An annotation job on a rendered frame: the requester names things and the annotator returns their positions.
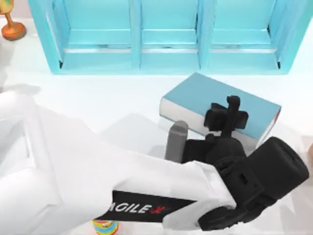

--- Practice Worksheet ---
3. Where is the light blue book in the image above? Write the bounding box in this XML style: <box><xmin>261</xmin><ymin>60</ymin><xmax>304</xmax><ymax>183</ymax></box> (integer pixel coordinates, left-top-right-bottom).
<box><xmin>159</xmin><ymin>72</ymin><xmax>282</xmax><ymax>148</ymax></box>

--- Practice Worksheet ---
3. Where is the pale grey rounded box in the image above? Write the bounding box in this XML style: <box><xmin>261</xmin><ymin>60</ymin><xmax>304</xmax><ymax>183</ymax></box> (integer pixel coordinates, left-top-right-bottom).
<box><xmin>164</xmin><ymin>120</ymin><xmax>189</xmax><ymax>161</ymax></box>

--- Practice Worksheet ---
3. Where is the light blue rack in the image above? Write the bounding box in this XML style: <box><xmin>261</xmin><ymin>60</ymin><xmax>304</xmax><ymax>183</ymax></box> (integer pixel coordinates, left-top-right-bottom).
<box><xmin>27</xmin><ymin>0</ymin><xmax>311</xmax><ymax>75</ymax></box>

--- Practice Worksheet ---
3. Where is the stack of coloured rings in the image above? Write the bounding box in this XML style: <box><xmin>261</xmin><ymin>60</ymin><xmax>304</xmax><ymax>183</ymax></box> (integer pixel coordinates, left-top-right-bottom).
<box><xmin>90</xmin><ymin>218</ymin><xmax>121</xmax><ymax>235</ymax></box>

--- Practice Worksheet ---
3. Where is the orange and gold trophy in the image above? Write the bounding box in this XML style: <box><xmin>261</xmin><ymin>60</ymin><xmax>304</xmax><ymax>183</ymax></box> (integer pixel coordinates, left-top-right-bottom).
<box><xmin>0</xmin><ymin>0</ymin><xmax>27</xmax><ymax>39</ymax></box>

